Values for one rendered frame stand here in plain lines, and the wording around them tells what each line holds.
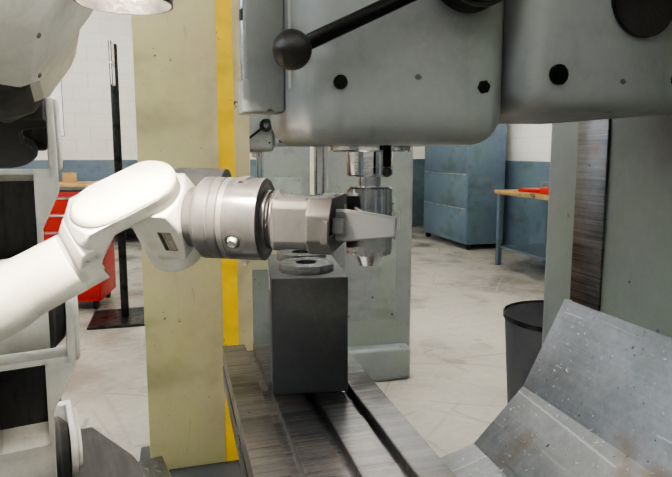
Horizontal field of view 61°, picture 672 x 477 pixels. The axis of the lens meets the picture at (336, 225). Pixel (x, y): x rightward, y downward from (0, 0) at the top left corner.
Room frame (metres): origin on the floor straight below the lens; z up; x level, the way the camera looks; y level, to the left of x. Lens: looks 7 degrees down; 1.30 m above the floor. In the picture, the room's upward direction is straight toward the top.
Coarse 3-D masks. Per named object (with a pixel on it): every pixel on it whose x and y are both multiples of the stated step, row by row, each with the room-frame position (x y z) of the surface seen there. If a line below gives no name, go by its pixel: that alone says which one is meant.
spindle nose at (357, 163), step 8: (352, 152) 0.57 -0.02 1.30; (360, 152) 0.57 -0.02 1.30; (368, 152) 0.57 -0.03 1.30; (376, 152) 0.57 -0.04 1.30; (392, 152) 0.58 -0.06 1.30; (352, 160) 0.57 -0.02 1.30; (360, 160) 0.57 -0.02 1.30; (368, 160) 0.57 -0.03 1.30; (376, 160) 0.57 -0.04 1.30; (392, 160) 0.58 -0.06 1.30; (352, 168) 0.57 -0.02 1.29; (360, 168) 0.57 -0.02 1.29; (368, 168) 0.57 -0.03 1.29; (376, 168) 0.57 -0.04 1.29; (392, 168) 0.58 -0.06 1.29
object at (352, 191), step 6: (348, 186) 0.59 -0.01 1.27; (354, 186) 0.58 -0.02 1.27; (360, 186) 0.58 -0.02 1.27; (384, 186) 0.58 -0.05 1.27; (390, 186) 0.59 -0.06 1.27; (348, 192) 0.58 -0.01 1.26; (354, 192) 0.57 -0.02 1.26; (360, 192) 0.57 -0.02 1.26; (366, 192) 0.57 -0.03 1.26; (372, 192) 0.57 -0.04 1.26; (378, 192) 0.57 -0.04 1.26; (384, 192) 0.57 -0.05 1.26; (390, 192) 0.58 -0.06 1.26
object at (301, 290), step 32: (288, 256) 0.98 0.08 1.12; (320, 256) 0.99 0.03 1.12; (288, 288) 0.86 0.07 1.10; (320, 288) 0.87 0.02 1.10; (288, 320) 0.86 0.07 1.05; (320, 320) 0.87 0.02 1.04; (288, 352) 0.86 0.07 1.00; (320, 352) 0.87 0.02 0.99; (288, 384) 0.86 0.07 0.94; (320, 384) 0.87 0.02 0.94
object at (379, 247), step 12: (348, 204) 0.58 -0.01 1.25; (360, 204) 0.57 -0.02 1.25; (372, 204) 0.57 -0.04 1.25; (384, 204) 0.57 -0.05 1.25; (372, 240) 0.57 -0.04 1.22; (384, 240) 0.57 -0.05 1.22; (348, 252) 0.58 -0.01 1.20; (360, 252) 0.57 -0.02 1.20; (372, 252) 0.57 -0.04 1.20; (384, 252) 0.57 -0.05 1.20
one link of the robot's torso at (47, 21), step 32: (0, 0) 0.68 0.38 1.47; (32, 0) 0.72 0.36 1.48; (64, 0) 0.77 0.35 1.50; (0, 32) 0.69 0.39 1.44; (32, 32) 0.72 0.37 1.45; (64, 32) 0.82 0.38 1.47; (0, 64) 0.73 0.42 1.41; (32, 64) 0.76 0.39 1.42; (64, 64) 0.91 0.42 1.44; (0, 96) 0.81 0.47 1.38; (32, 96) 0.86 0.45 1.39
